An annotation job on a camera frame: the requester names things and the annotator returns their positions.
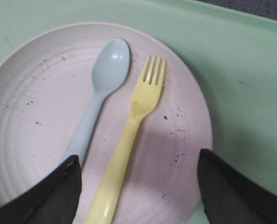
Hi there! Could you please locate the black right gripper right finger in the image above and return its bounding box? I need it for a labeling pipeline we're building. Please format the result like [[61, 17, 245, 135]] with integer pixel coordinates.
[[197, 149, 277, 224]]

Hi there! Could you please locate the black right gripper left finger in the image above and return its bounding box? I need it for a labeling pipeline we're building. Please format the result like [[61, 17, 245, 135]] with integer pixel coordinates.
[[0, 155, 82, 224]]

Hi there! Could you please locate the cream round plate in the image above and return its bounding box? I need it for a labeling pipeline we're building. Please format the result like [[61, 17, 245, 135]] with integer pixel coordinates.
[[0, 22, 212, 224]]

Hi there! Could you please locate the yellow plastic fork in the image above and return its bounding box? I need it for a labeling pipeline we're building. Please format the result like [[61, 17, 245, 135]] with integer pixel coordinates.
[[84, 56, 166, 224]]

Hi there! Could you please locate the light green rectangular tray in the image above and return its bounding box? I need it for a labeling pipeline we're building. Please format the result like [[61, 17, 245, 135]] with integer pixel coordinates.
[[0, 0, 277, 224]]

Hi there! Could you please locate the light blue plastic spoon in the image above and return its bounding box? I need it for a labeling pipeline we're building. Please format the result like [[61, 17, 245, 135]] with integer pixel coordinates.
[[61, 38, 130, 165]]

